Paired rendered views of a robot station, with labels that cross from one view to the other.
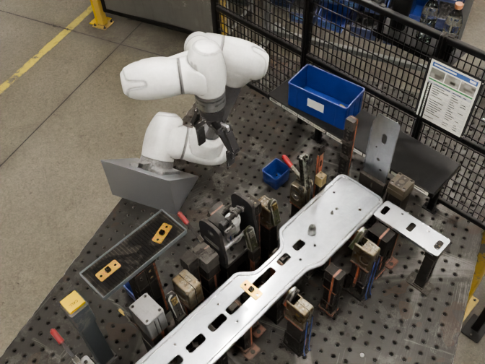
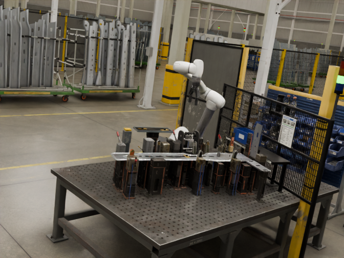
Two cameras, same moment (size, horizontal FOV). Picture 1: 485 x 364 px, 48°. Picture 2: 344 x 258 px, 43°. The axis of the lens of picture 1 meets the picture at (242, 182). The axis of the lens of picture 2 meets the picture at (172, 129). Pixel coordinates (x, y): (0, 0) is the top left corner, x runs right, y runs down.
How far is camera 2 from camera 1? 3.02 m
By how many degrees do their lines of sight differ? 40
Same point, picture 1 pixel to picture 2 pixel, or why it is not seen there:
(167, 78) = (186, 64)
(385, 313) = (238, 199)
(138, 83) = (177, 64)
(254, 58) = (219, 97)
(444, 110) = (286, 136)
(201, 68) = (195, 64)
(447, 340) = (259, 211)
